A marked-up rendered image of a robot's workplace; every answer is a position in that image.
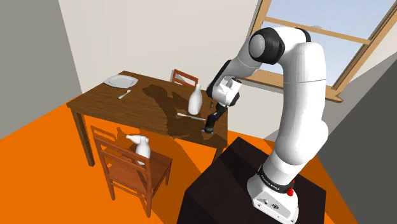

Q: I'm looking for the white knife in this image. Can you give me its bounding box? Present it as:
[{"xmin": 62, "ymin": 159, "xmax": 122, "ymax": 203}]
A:
[{"xmin": 177, "ymin": 112, "xmax": 207, "ymax": 122}]

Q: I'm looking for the white vase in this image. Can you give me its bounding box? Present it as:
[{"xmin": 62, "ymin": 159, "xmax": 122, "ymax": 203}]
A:
[{"xmin": 188, "ymin": 83, "xmax": 204, "ymax": 115}]

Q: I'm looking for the brown wooden chair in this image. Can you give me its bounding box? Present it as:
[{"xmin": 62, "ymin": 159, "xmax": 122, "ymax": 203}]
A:
[
  {"xmin": 171, "ymin": 69, "xmax": 199, "ymax": 88},
  {"xmin": 90, "ymin": 125, "xmax": 174, "ymax": 218}
]

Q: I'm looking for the dark robot stand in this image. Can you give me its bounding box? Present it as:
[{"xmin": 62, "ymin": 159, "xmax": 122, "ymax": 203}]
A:
[{"xmin": 176, "ymin": 136, "xmax": 327, "ymax": 224}]

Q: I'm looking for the white spray bottle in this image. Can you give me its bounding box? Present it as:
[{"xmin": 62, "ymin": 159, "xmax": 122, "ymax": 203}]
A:
[{"xmin": 125, "ymin": 134, "xmax": 151, "ymax": 166}]

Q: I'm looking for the brown wooden table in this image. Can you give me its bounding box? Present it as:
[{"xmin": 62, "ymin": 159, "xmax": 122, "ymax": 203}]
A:
[{"xmin": 66, "ymin": 70, "xmax": 229, "ymax": 167}]

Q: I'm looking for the white plate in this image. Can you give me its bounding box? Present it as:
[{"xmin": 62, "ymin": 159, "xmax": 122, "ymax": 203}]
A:
[{"xmin": 104, "ymin": 74, "xmax": 139, "ymax": 90}]

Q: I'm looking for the wooden framed window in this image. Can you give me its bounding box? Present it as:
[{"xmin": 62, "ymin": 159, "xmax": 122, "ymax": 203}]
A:
[{"xmin": 240, "ymin": 0, "xmax": 397, "ymax": 104}]

